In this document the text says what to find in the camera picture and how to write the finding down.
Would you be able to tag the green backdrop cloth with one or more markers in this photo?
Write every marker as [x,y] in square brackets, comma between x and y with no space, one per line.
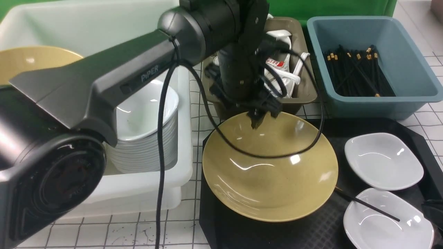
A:
[328,8]

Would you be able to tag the white square dish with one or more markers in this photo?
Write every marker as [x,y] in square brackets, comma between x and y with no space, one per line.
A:
[383,161]
[368,229]

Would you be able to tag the teal plastic bin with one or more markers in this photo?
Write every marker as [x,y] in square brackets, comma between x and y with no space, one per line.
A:
[409,75]

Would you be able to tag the olive plastic bin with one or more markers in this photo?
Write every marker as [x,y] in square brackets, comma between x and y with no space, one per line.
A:
[304,93]

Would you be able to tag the black serving tray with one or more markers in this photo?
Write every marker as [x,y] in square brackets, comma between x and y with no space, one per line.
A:
[225,229]

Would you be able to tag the black chopstick gold band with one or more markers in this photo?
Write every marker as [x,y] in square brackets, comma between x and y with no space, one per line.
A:
[355,199]

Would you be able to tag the yellow noodle bowl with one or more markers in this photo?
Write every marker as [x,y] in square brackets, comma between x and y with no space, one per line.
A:
[270,190]

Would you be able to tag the stack of white dishes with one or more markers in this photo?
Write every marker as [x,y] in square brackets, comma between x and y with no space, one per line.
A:
[137,120]

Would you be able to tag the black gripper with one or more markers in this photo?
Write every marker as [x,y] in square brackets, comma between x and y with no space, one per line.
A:
[238,81]

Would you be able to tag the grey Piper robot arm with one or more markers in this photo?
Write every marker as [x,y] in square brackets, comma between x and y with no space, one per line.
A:
[54,121]

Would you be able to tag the pile of white spoons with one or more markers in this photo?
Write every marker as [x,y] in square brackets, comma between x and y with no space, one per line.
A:
[288,67]

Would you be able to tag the large white plastic tub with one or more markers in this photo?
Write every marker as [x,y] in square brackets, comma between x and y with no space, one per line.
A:
[119,193]

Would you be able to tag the pile of black chopsticks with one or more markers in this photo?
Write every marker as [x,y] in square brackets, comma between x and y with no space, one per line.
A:
[357,72]

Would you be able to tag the stack of yellow bowls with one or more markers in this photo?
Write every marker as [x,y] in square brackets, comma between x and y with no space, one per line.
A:
[21,59]

